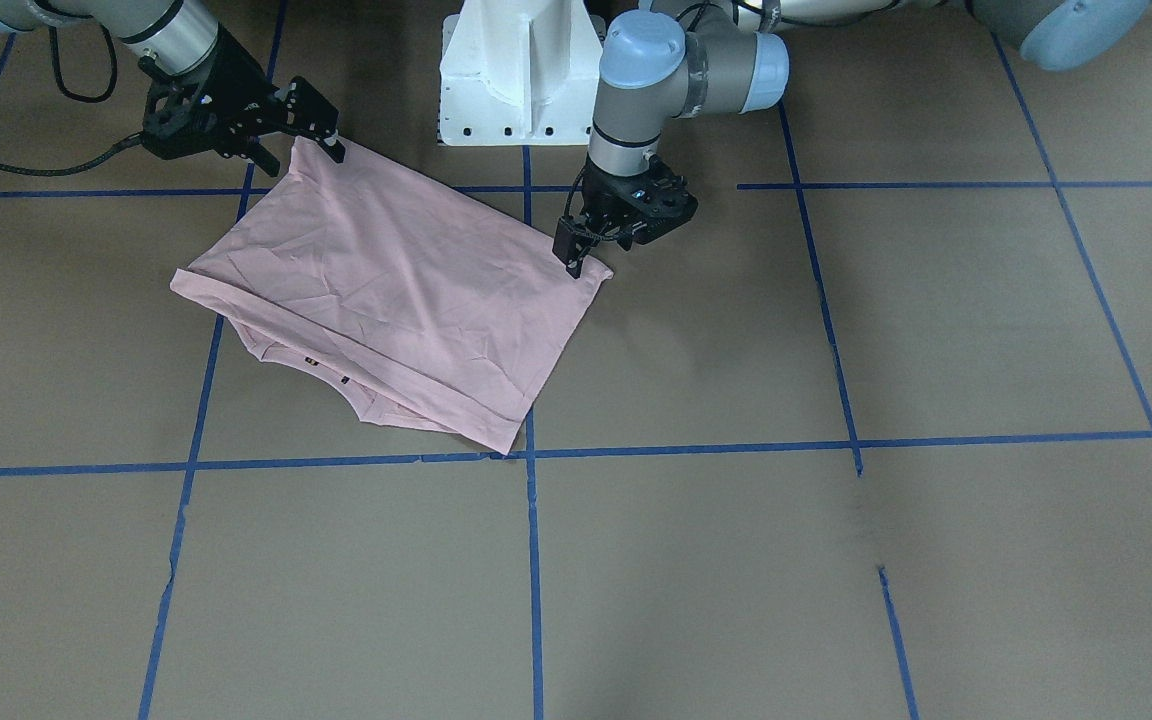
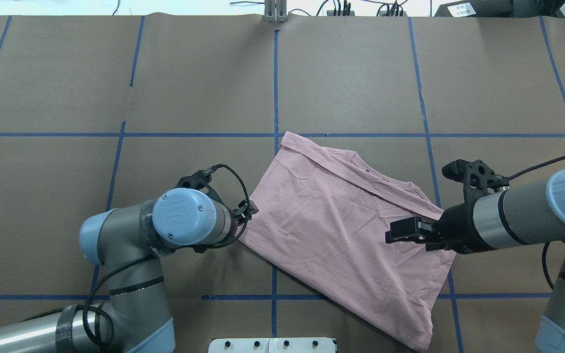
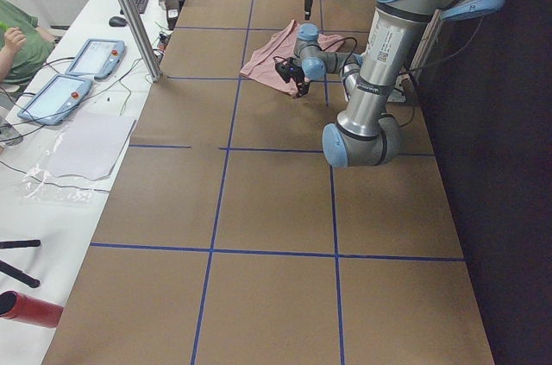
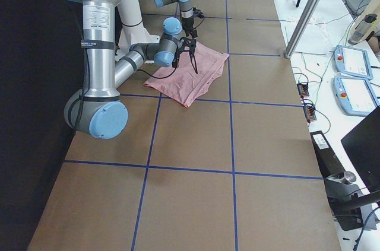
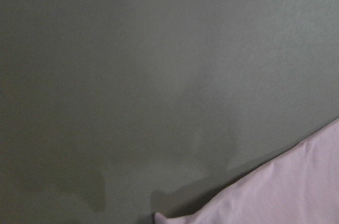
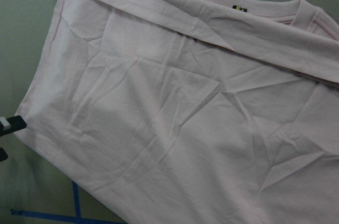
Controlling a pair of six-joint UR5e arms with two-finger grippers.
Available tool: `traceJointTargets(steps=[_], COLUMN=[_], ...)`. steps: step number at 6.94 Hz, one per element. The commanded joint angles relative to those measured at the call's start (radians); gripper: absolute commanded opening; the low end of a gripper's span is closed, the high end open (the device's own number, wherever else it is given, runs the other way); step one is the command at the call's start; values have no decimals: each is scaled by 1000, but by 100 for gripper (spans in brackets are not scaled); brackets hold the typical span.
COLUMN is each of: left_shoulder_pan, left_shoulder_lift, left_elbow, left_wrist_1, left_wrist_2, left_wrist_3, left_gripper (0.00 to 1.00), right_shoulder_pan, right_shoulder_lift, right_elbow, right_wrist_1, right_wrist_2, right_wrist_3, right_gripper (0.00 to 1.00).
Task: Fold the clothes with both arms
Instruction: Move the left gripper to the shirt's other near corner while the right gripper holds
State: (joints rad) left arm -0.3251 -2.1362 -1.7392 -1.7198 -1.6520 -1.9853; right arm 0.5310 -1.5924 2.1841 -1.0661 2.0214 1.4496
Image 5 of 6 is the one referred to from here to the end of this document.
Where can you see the pink Snoopy t-shirt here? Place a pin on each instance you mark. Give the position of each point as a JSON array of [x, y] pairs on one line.
[[299, 186]]

